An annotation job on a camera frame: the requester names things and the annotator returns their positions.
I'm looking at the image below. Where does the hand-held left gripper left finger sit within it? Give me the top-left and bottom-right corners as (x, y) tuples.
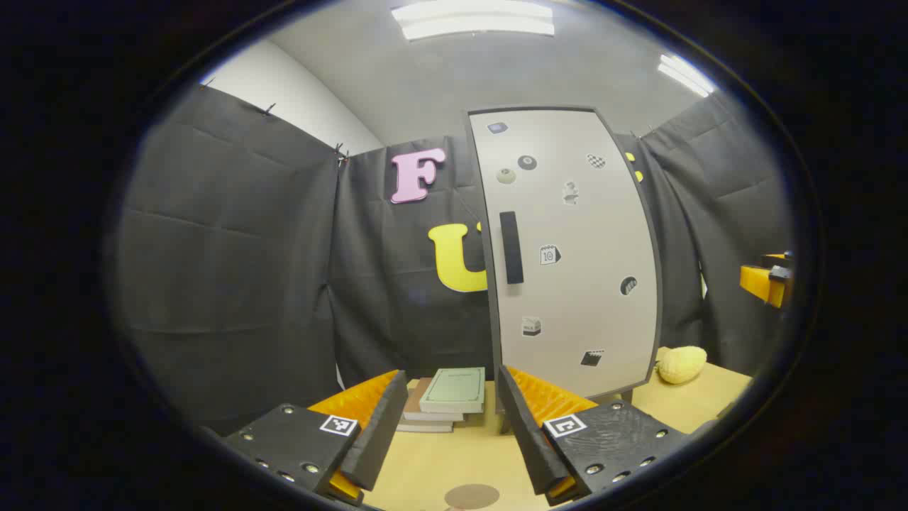
(223, 369), (409, 506)

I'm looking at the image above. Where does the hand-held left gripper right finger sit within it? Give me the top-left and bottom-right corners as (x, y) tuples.
(497, 365), (692, 506)

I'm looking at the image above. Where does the dark grey cabinet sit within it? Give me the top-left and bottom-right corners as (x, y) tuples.
(467, 106), (664, 435)

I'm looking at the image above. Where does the brown round coaster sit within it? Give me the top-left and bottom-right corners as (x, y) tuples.
(444, 484), (501, 510)

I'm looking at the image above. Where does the grey cabinet door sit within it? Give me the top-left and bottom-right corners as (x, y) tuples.
(467, 106), (664, 400)

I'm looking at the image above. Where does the black door handle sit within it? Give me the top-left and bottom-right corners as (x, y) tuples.
(499, 211), (524, 285)

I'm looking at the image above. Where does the brown cover book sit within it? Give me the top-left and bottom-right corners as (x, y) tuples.
(403, 378), (465, 423)
(396, 415), (455, 434)

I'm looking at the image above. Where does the green cover book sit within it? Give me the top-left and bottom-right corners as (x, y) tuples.
(419, 367), (487, 414)

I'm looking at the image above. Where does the yellow bread toy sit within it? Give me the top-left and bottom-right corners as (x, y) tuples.
(656, 346), (708, 385)

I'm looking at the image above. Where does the long ceiling light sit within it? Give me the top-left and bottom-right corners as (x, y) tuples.
(390, 0), (555, 41)
(657, 53), (717, 99)

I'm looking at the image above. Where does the black backdrop cloth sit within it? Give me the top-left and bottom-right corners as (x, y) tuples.
(117, 85), (794, 435)

